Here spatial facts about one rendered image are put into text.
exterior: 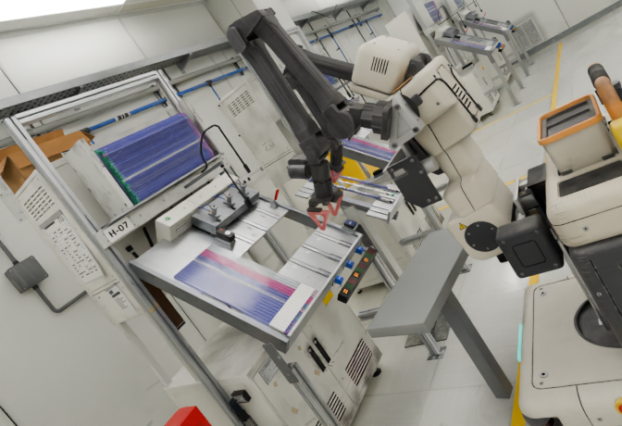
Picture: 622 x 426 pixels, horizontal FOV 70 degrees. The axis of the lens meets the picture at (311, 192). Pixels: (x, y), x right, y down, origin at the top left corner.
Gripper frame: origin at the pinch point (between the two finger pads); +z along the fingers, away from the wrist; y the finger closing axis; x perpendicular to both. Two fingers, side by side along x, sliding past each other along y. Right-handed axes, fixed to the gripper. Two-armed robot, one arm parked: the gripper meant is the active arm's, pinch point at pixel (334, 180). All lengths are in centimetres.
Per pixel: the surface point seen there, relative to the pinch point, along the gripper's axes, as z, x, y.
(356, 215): 20.8, 10.5, -8.0
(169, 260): 15, -41, 70
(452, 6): -23, -49, -575
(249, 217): 14.3, -30.0, 28.4
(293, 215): 16.8, -14.5, 13.3
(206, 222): 8, -38, 49
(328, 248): 17.5, 10.5, 28.9
